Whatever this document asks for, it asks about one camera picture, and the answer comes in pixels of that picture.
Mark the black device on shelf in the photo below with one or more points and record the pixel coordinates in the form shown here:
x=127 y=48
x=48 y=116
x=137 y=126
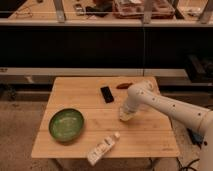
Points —
x=99 y=10

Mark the red tray on shelf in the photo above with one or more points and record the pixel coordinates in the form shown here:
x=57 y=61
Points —
x=135 y=9

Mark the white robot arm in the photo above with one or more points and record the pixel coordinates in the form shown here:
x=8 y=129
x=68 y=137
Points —
x=196 y=118

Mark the brown oblong object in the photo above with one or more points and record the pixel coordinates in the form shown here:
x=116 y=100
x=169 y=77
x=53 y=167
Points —
x=124 y=85

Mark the wooden table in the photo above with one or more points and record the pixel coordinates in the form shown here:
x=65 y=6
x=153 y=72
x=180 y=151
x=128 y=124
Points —
x=148 y=134

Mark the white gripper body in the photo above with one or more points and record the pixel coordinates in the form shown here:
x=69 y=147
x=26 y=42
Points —
x=130 y=107

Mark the black equipment at right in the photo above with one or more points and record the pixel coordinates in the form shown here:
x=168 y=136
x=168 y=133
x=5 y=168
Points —
x=199 y=70

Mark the blue box on floor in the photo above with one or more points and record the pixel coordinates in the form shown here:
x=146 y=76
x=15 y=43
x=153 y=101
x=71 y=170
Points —
x=195 y=138

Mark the green bowl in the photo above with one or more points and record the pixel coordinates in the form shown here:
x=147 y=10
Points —
x=66 y=125

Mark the white sponge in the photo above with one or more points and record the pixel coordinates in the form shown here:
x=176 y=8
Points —
x=125 y=116

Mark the white plastic bottle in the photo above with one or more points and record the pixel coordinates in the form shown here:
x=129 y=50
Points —
x=102 y=148

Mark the black phone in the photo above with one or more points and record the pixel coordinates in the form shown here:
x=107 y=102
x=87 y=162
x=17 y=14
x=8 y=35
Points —
x=107 y=95

